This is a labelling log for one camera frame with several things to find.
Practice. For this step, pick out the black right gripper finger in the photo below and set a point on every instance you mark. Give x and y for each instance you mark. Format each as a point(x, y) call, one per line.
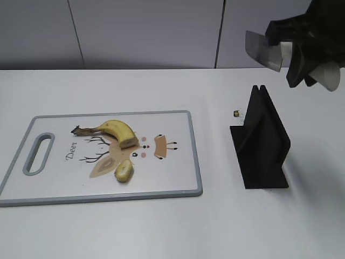
point(285, 30)
point(306, 57)

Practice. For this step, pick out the yellow banana with stem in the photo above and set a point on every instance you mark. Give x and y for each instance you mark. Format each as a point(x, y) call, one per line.
point(116, 128)

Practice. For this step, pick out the black knife stand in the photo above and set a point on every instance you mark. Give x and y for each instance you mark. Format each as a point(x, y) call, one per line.
point(261, 143)

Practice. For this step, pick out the white grey-rimmed cutting board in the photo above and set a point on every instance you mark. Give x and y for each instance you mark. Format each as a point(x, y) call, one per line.
point(54, 166)

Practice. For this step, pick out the white-handled kitchen knife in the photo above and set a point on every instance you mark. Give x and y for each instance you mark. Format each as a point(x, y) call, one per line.
point(327, 73)

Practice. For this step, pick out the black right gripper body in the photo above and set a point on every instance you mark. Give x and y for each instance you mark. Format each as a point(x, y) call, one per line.
point(323, 23)

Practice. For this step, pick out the cut banana end piece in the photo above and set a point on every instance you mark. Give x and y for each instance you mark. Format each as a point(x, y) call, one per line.
point(124, 171)

